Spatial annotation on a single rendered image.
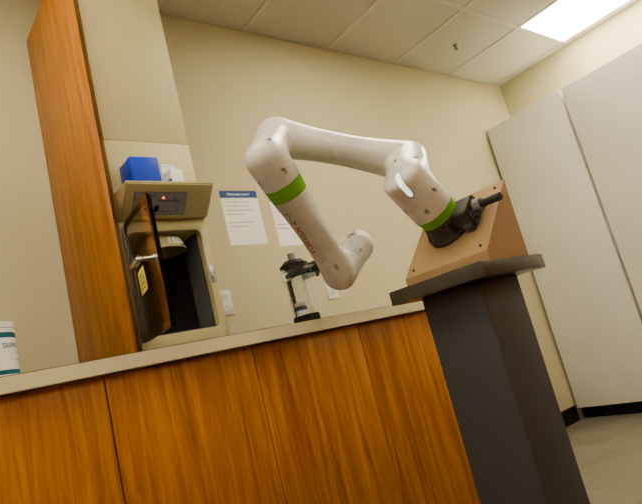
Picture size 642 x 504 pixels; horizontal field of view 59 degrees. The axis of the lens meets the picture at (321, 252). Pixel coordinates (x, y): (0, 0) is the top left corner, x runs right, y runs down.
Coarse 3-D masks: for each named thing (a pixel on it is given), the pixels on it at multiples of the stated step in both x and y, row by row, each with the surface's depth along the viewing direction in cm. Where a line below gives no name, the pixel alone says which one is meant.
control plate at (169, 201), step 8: (136, 192) 188; (144, 192) 189; (152, 192) 191; (160, 192) 193; (168, 192) 195; (176, 192) 197; (184, 192) 199; (136, 200) 189; (152, 200) 192; (160, 200) 194; (168, 200) 196; (176, 200) 198; (184, 200) 200; (160, 208) 196; (168, 208) 198; (184, 208) 202
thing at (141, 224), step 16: (144, 208) 167; (128, 224) 183; (144, 224) 168; (128, 240) 185; (144, 240) 170; (144, 256) 172; (160, 256) 161; (160, 272) 160; (160, 288) 162; (144, 304) 177; (160, 304) 163; (144, 320) 179; (160, 320) 165
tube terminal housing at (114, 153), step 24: (120, 144) 200; (144, 144) 205; (168, 144) 212; (192, 168) 215; (120, 240) 190; (216, 288) 205; (216, 312) 205; (168, 336) 189; (192, 336) 194; (216, 336) 199
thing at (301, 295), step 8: (296, 264) 208; (296, 280) 207; (304, 280) 208; (288, 288) 209; (296, 288) 207; (304, 288) 207; (296, 296) 206; (304, 296) 206; (312, 296) 208; (296, 304) 206; (304, 304) 205; (312, 304) 206; (296, 312) 206; (304, 312) 205; (312, 312) 205
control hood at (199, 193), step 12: (120, 192) 188; (132, 192) 187; (192, 192) 201; (204, 192) 204; (120, 204) 188; (132, 204) 189; (192, 204) 203; (204, 204) 206; (120, 216) 189; (156, 216) 196; (168, 216) 199; (180, 216) 202; (192, 216) 206; (204, 216) 209
